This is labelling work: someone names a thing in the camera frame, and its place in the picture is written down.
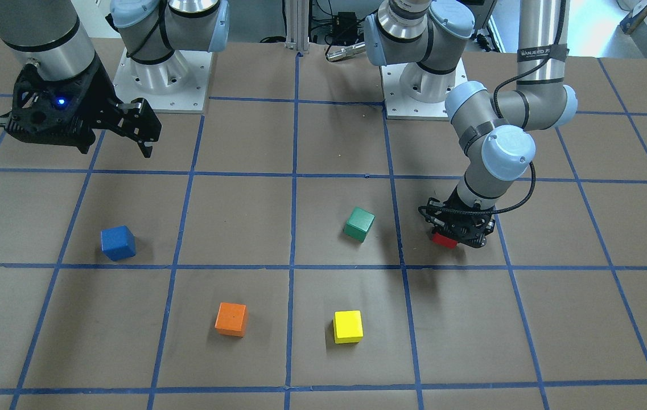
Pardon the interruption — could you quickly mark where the orange wooden block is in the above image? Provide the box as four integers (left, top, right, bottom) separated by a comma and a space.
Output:
214, 302, 249, 337

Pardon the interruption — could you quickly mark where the blue wooden block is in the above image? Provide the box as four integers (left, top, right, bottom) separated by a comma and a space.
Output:
100, 225, 136, 261

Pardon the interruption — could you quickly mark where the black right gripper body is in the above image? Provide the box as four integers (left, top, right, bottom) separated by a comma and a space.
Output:
4, 63, 130, 154

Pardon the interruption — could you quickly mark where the red wooden block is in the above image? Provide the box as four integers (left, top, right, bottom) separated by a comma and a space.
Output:
431, 230, 459, 249

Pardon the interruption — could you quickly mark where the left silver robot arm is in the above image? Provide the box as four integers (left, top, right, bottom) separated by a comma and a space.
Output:
363, 1, 578, 248

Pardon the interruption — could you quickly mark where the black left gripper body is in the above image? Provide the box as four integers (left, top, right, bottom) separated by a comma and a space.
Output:
419, 196, 494, 248

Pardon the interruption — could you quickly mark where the aluminium frame post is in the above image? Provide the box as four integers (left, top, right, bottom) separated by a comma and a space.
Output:
283, 1, 311, 56

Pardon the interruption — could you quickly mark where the green wooden block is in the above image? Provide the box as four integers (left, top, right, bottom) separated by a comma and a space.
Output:
343, 207, 376, 243

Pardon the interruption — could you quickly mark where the brown grid paper mat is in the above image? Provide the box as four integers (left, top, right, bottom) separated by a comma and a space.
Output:
0, 43, 647, 409

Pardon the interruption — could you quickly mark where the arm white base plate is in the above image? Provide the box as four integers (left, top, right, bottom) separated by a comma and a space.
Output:
113, 50, 216, 114
380, 59, 467, 121

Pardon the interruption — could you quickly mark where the yellow wooden block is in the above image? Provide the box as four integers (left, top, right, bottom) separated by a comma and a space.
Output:
333, 310, 363, 345

